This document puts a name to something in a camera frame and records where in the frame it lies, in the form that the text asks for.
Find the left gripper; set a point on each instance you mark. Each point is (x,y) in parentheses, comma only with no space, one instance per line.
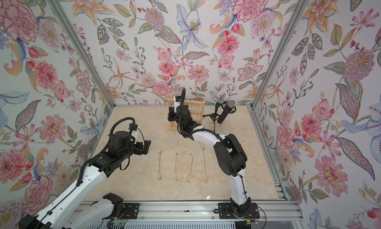
(143,146)

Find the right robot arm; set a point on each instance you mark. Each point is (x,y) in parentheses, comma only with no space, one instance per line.
(230,155)

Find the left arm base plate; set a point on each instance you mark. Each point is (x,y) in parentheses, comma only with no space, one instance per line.
(129,211)

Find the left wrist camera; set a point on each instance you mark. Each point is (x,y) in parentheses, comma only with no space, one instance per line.
(133,129)

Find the black microphone on tripod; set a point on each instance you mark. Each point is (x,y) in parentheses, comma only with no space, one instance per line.
(221,111)

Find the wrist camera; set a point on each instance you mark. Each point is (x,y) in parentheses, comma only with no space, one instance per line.
(133,129)
(177,103)

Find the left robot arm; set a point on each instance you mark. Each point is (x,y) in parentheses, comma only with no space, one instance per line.
(58,214)

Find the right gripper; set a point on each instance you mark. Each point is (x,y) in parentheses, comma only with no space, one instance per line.
(172,114)

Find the aluminium mounting rail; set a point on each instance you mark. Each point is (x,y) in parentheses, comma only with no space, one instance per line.
(156,211)

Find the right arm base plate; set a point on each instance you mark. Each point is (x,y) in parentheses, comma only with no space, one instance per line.
(231,210)

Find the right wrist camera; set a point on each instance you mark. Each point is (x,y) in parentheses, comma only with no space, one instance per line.
(177,103)

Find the wooden jewelry display stand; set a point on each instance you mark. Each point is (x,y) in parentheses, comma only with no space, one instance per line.
(196,109)

